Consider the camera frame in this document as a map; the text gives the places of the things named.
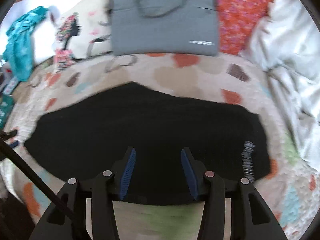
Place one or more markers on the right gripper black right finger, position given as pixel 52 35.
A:
pixel 251 217

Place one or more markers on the white fleece blanket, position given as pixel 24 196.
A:
pixel 285 44

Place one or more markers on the woman silhouette pillow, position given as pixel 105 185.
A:
pixel 82 33

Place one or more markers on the black pants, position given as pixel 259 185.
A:
pixel 88 137

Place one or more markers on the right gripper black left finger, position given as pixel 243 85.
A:
pixel 92 203

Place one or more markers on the teal star blanket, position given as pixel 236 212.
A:
pixel 19 52

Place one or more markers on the red floral cushion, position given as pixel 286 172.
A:
pixel 237 20

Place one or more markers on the grey laptop bag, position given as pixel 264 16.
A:
pixel 164 26

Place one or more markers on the heart pattern quilt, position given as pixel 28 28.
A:
pixel 291 189

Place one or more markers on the white pillow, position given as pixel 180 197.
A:
pixel 43 37

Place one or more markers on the green cardboard box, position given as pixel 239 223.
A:
pixel 7 101

